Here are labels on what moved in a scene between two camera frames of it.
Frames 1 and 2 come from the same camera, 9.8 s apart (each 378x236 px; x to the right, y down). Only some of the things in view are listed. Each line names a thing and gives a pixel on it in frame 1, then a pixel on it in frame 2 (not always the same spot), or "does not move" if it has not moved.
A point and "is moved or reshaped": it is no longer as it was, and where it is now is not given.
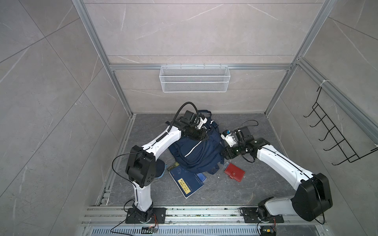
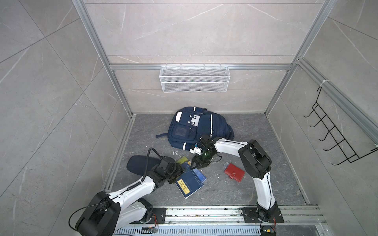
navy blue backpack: (205, 153) is moved or reshaped
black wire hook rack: (346, 150) does not move
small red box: (234, 172) does not move
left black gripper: (202, 132) to (178, 167)
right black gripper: (227, 151) to (198, 160)
